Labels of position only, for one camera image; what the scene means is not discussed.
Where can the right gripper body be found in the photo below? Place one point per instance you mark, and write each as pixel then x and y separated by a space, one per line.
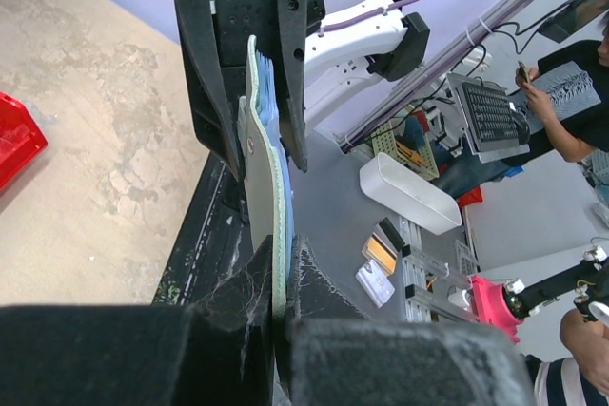
pixel 236 20

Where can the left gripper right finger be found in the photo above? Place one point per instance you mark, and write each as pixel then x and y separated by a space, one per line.
pixel 334 355

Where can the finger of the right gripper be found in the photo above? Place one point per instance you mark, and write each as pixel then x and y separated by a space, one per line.
pixel 213 116
pixel 290 78

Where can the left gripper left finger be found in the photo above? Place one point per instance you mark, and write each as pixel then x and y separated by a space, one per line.
pixel 217 351

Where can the green card holder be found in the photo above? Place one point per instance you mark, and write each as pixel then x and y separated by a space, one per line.
pixel 267 183

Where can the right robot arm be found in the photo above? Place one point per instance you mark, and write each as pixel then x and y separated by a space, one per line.
pixel 320 61

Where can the cards on floor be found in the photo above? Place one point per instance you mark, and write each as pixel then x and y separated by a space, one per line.
pixel 379 266

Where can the pink handheld tool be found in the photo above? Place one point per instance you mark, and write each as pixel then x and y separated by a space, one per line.
pixel 491 307

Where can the green pegboard rack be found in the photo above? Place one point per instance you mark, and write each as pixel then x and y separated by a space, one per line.
pixel 405 140

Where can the white box on floor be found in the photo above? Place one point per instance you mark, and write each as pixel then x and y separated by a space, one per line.
pixel 385 181

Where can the red plastic bin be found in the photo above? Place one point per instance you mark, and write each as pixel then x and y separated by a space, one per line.
pixel 22 139

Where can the black keyboard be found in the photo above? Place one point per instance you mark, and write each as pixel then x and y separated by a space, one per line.
pixel 490 116

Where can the seated person black shirt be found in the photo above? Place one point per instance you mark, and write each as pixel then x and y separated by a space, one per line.
pixel 565 100

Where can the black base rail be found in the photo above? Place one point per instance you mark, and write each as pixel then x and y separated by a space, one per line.
pixel 213 241

